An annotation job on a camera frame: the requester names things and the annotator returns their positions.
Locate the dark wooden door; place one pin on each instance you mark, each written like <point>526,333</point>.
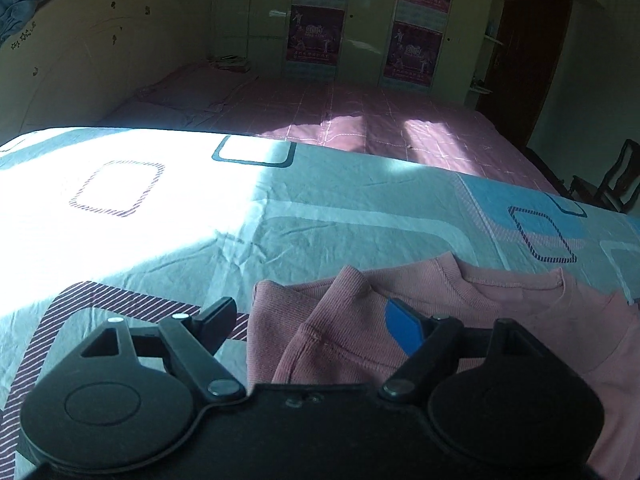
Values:
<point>530,45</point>

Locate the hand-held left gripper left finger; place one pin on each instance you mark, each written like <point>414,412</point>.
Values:
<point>217,322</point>

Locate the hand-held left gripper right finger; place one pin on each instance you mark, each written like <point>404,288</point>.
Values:
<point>404,325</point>

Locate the cream bed headboard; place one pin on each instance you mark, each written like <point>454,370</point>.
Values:
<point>75,60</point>

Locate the white corner shelves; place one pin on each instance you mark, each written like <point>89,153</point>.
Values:
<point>492,37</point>

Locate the dark wooden chair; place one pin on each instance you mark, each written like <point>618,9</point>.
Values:
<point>615,180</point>

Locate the pink sweater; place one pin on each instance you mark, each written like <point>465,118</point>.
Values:
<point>525,320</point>

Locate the green wardrobe with posters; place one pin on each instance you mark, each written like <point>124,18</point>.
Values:
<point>260,5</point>

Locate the pink checked bed sheet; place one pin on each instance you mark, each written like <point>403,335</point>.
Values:
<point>390,120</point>

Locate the blue patterned bed sheet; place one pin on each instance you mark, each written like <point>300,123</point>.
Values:
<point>200,220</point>

